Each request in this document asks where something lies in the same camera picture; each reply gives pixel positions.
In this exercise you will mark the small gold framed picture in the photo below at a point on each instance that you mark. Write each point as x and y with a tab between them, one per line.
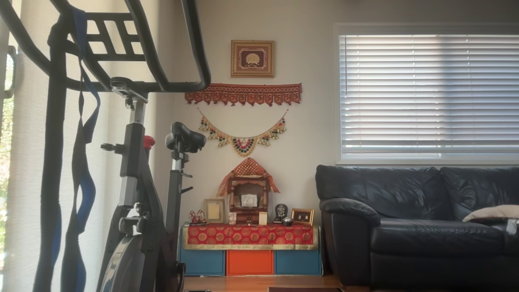
302	217

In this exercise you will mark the beige cushion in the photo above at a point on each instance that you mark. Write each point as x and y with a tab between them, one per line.
494	211

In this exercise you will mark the small black bowl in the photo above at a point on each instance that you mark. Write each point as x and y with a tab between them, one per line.
287	222

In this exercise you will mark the white window frame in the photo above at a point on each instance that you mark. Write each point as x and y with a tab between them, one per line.
337	93

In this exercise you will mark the small white card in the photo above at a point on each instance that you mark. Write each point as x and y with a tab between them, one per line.
263	218

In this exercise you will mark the red gold patterned cloth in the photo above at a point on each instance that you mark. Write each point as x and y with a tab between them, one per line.
249	236

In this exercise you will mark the dark idol statue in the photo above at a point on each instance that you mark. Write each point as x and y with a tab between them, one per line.
280	211

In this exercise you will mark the gold framed wall picture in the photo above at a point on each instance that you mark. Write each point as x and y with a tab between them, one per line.
252	59

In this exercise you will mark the blue storage bin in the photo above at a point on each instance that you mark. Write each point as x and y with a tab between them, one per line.
298	262
202	263

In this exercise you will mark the red embroidered wall hanging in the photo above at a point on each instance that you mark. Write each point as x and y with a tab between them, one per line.
243	93

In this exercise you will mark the white sheer curtain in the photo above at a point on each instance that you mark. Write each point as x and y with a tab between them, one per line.
28	162

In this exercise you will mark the black leather sofa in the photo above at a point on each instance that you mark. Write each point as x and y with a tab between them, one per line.
405	243

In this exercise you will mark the white window blinds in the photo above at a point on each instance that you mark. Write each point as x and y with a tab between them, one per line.
429	93

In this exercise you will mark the small decorated ornament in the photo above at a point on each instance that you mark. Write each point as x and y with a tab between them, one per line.
232	218

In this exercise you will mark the black exercise bike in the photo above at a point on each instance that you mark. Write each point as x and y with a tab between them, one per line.
138	194

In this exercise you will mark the dark floor rug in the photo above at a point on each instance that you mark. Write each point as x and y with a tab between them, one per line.
304	289

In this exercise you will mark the beaded garland wall hanging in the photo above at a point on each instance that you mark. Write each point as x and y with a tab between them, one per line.
242	145

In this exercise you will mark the wooden shrine with canopy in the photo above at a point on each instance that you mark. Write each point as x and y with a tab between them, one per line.
248	170

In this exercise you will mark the gold photo frame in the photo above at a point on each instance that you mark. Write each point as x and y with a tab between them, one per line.
213	211

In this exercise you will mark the small colourful figurines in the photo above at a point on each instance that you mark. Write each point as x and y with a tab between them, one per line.
198	217

